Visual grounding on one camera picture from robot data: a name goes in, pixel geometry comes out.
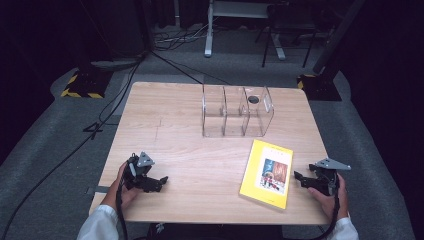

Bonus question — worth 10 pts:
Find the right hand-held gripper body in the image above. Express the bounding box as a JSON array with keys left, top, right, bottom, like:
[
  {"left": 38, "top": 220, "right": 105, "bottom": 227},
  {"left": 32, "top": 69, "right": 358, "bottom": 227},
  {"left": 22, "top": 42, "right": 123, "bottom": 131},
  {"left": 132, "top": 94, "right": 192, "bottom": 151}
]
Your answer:
[{"left": 308, "top": 157, "right": 352, "bottom": 196}]

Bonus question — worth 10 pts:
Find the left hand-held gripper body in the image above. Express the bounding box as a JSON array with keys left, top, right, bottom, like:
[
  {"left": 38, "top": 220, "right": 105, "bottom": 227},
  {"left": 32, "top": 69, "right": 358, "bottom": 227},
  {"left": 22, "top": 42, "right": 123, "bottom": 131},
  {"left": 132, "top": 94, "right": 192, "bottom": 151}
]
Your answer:
[{"left": 124, "top": 151, "right": 164, "bottom": 194}]

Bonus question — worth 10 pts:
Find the yellow book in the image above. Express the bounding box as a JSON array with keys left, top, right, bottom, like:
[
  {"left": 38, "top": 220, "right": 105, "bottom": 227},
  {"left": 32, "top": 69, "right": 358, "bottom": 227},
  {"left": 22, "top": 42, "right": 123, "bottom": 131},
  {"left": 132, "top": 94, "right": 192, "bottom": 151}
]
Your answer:
[{"left": 238, "top": 139, "right": 295, "bottom": 211}]

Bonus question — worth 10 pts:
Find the clear acrylic book rack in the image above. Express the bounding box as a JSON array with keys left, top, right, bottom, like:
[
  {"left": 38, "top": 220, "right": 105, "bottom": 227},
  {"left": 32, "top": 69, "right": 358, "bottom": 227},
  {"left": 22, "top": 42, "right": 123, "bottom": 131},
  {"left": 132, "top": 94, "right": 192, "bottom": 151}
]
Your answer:
[{"left": 201, "top": 83, "right": 276, "bottom": 139}]

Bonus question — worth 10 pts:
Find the person's right hand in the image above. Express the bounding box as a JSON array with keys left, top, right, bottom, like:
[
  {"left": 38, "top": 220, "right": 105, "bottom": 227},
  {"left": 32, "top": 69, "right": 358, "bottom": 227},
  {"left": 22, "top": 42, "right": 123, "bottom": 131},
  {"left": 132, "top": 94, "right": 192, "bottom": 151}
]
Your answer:
[{"left": 307, "top": 173, "right": 350, "bottom": 222}]

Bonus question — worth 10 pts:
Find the person's left hand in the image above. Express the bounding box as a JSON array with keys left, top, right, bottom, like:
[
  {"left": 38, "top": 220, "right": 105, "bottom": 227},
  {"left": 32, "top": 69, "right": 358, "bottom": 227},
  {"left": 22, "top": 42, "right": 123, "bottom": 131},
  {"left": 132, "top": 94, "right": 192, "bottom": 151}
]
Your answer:
[{"left": 108, "top": 162, "right": 143, "bottom": 212}]

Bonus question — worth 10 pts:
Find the person's dark clothing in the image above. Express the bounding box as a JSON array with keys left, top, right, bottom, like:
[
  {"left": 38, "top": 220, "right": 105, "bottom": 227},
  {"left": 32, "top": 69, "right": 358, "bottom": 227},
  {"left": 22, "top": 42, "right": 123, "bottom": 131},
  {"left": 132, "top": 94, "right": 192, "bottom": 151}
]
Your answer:
[{"left": 145, "top": 222, "right": 285, "bottom": 240}]

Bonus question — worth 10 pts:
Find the black yellow striped stand base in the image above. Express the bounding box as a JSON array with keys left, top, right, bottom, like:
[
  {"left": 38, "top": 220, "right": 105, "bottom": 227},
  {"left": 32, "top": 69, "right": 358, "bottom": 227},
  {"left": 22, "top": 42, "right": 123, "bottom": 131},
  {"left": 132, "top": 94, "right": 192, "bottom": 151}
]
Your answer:
[
  {"left": 297, "top": 73, "right": 343, "bottom": 102},
  {"left": 60, "top": 66, "right": 114, "bottom": 100}
]

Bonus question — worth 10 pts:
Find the black chair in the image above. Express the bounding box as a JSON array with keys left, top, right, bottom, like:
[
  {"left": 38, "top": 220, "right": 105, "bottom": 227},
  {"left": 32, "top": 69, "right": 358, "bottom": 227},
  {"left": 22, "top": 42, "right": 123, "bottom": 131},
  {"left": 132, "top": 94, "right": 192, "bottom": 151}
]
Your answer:
[{"left": 254, "top": 3, "right": 319, "bottom": 69}]

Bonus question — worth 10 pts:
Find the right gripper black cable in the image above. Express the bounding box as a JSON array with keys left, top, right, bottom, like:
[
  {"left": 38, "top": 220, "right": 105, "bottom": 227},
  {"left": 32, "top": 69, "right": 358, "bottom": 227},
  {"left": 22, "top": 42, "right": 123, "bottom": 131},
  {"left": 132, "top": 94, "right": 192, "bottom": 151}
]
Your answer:
[{"left": 311, "top": 176, "right": 342, "bottom": 240}]

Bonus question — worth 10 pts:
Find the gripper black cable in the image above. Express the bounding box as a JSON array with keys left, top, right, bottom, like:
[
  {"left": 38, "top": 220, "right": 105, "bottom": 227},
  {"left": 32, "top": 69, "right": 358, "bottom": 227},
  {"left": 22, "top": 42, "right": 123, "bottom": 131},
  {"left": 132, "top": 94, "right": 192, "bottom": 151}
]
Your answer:
[
  {"left": 311, "top": 176, "right": 342, "bottom": 240},
  {"left": 115, "top": 161, "right": 130, "bottom": 240}
]

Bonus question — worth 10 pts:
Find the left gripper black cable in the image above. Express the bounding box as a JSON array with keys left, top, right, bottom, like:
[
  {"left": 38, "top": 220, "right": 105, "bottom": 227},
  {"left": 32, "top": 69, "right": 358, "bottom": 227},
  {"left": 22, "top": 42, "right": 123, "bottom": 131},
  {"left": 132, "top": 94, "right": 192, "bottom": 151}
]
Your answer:
[{"left": 115, "top": 161, "right": 130, "bottom": 240}]

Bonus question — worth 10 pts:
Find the long black floor cable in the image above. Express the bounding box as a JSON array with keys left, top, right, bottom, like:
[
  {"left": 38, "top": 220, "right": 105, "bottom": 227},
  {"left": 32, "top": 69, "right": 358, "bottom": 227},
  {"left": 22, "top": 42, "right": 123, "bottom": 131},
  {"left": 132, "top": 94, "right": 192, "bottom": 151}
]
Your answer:
[{"left": 0, "top": 56, "right": 144, "bottom": 239}]

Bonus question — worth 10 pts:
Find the slanted dark metal post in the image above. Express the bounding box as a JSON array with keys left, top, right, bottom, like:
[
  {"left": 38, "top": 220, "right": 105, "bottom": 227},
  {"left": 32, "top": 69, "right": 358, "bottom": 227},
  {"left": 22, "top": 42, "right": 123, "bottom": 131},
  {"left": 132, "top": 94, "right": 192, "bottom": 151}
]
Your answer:
[{"left": 312, "top": 0, "right": 367, "bottom": 75}]

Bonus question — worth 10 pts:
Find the bundle of floor cables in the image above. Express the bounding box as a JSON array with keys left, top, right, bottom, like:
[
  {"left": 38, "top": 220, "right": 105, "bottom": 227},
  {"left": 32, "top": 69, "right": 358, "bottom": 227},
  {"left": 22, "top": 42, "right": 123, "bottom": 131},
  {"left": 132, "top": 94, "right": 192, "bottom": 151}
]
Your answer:
[{"left": 151, "top": 23, "right": 214, "bottom": 53}]

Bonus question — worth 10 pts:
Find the white desk frame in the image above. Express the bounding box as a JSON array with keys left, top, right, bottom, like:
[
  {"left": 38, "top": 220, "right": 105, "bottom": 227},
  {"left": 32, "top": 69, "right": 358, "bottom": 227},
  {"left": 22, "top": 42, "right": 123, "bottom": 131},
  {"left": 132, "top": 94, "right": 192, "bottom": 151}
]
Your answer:
[{"left": 203, "top": 0, "right": 287, "bottom": 62}]

